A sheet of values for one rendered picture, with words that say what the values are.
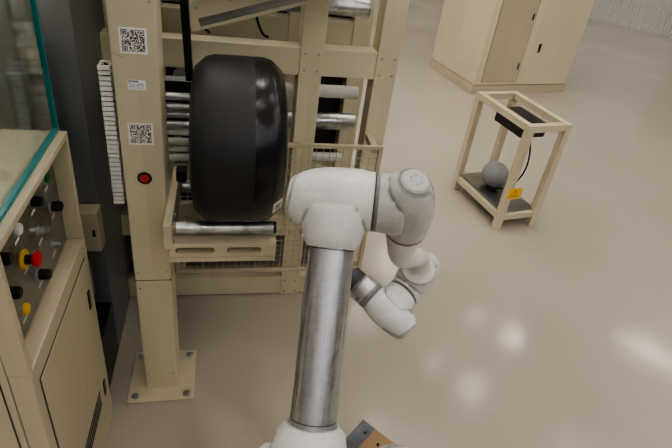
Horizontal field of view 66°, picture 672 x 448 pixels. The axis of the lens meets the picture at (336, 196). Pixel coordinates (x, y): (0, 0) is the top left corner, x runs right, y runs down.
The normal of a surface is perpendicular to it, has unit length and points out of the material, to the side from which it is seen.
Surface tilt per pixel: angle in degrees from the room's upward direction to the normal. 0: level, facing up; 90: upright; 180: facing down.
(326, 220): 61
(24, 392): 90
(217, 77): 23
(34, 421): 90
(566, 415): 0
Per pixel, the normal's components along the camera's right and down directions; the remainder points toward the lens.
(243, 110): 0.21, -0.22
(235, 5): 0.17, 0.54
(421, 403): 0.12, -0.84
